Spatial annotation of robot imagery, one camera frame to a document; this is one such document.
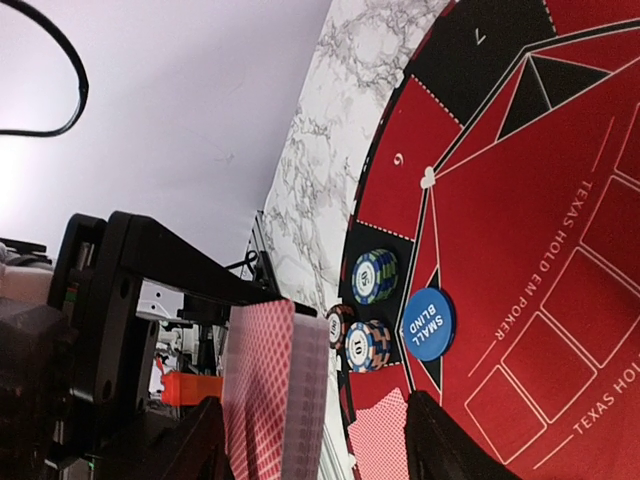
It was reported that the blue small blind button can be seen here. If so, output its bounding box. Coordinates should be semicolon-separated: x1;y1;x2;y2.
402;287;457;362

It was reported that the round red black poker mat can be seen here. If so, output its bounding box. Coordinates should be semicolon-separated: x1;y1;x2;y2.
338;1;639;479

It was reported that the red playing card deck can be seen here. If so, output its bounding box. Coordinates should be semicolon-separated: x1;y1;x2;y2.
222;300;329;479

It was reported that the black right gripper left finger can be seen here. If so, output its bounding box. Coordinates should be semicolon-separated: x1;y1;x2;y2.
144;397;230;479

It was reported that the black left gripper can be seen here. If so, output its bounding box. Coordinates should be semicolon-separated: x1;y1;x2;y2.
45;212;318;479

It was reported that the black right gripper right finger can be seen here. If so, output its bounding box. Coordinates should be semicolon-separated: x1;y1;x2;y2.
404;391;519;480

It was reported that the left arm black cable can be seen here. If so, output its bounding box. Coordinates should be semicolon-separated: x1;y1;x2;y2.
0;0;90;139

